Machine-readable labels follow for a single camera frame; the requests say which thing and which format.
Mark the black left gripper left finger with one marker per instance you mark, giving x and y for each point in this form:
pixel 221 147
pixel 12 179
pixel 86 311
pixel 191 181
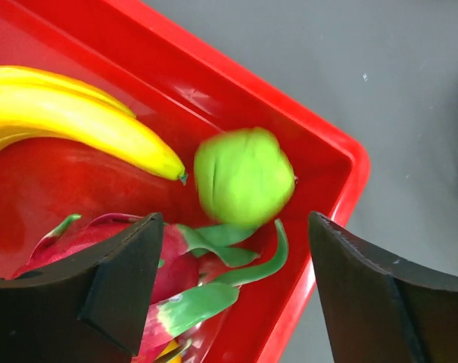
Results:
pixel 88 307

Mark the pink dragon fruit toy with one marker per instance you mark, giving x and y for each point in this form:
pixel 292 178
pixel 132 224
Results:
pixel 198 276

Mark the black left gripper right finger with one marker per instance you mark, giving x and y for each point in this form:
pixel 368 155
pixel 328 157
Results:
pixel 378 306

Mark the red plastic tray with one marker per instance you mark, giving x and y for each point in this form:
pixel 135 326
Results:
pixel 185 91

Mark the banana bunch in tray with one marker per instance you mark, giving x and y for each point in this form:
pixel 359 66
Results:
pixel 36 103

